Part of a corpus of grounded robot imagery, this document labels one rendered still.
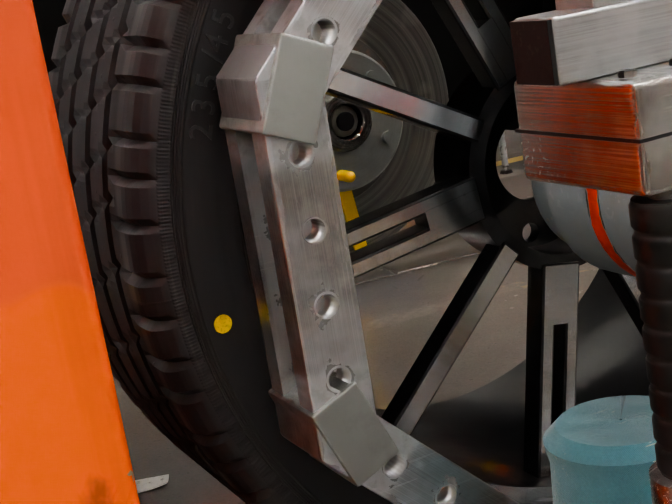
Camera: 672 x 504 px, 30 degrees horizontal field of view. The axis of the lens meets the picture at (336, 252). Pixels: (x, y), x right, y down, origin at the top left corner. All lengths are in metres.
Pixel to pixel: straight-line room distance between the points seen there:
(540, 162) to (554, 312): 0.35
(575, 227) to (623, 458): 0.18
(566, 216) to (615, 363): 0.33
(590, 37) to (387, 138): 0.80
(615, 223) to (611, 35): 0.23
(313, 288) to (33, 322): 0.17
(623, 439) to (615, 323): 0.46
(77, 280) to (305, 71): 0.17
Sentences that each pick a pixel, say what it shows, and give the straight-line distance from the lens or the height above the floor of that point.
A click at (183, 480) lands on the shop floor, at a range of 2.72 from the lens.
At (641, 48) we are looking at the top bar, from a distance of 0.57.
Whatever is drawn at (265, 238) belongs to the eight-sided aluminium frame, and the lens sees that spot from 0.74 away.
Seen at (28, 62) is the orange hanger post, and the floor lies 0.99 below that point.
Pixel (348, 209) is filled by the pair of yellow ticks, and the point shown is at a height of 0.75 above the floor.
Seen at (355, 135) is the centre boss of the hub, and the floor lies 0.83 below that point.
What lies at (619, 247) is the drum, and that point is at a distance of 0.79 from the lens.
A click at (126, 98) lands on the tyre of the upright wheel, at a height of 0.96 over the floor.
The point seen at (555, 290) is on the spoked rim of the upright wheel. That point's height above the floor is 0.76.
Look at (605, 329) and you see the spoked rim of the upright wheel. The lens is 1.16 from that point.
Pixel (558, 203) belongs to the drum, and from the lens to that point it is 0.82.
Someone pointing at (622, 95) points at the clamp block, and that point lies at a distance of 0.54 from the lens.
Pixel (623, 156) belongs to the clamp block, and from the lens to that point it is 0.55.
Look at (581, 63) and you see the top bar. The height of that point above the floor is 0.96.
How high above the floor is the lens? 1.02
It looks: 13 degrees down
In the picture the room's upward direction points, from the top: 9 degrees counter-clockwise
